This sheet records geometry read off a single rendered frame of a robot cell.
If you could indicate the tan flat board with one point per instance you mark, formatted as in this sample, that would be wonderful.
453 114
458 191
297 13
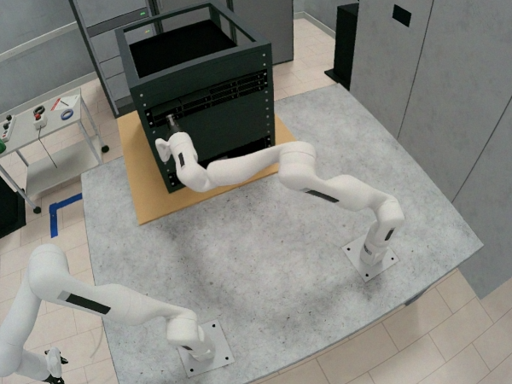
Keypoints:
149 193

